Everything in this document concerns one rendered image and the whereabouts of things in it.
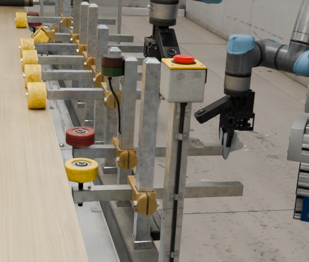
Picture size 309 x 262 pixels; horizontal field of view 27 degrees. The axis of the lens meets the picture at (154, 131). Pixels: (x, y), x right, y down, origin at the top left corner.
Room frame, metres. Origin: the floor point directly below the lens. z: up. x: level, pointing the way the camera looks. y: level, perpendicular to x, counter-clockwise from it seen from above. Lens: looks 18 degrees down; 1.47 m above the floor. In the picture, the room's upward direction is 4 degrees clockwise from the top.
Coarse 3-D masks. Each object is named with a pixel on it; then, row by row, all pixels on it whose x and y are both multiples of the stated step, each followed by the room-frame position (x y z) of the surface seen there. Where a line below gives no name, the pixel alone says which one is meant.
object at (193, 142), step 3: (189, 138) 1.78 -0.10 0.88; (192, 138) 1.80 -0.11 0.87; (195, 138) 1.81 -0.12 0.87; (189, 141) 1.78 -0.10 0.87; (192, 141) 1.78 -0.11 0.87; (195, 141) 1.77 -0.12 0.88; (198, 141) 1.78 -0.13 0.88; (189, 144) 1.76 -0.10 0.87; (192, 144) 1.77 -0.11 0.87; (195, 144) 1.77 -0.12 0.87; (198, 144) 1.77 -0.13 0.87; (201, 144) 1.78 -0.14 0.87; (189, 147) 1.75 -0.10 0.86; (192, 147) 1.76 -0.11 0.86; (195, 147) 1.76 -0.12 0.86; (198, 147) 1.76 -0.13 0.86; (201, 147) 1.76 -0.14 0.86
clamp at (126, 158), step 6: (114, 138) 1.77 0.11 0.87; (114, 144) 1.74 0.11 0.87; (120, 150) 1.67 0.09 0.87; (126, 150) 1.67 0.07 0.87; (132, 150) 1.68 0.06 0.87; (120, 156) 1.66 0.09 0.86; (126, 156) 1.65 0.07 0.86; (132, 156) 1.66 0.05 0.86; (120, 162) 1.65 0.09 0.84; (126, 162) 1.66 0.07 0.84; (132, 162) 1.66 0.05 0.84; (126, 168) 1.66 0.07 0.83
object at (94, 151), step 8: (136, 144) 1.76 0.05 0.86; (160, 144) 1.77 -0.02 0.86; (208, 144) 1.80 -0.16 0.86; (216, 144) 1.81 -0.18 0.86; (72, 152) 1.71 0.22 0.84; (80, 152) 1.69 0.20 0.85; (88, 152) 1.70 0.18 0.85; (96, 152) 1.71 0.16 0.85; (104, 152) 1.71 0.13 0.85; (112, 152) 1.72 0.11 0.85; (160, 152) 1.75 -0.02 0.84; (192, 152) 1.77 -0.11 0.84; (200, 152) 1.78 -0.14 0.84; (208, 152) 1.78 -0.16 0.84; (216, 152) 1.79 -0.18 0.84
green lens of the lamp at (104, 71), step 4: (104, 68) 1.67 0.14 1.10; (108, 68) 1.66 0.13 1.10; (112, 68) 1.66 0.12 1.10; (116, 68) 1.66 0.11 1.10; (120, 68) 1.67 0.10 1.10; (104, 72) 1.66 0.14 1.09; (108, 72) 1.66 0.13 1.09; (112, 72) 1.66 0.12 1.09; (116, 72) 1.66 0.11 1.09; (120, 72) 1.67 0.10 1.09
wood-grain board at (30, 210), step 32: (0, 32) 3.20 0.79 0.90; (0, 64) 2.49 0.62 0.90; (0, 96) 2.03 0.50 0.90; (0, 128) 1.70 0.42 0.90; (32, 128) 1.72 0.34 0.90; (0, 160) 1.46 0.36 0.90; (32, 160) 1.48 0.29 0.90; (0, 192) 1.27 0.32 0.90; (32, 192) 1.28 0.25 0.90; (64, 192) 1.30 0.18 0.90; (0, 224) 1.13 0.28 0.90; (32, 224) 1.13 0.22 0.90; (64, 224) 1.14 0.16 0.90; (0, 256) 1.00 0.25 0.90; (32, 256) 1.01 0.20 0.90; (64, 256) 1.02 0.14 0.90
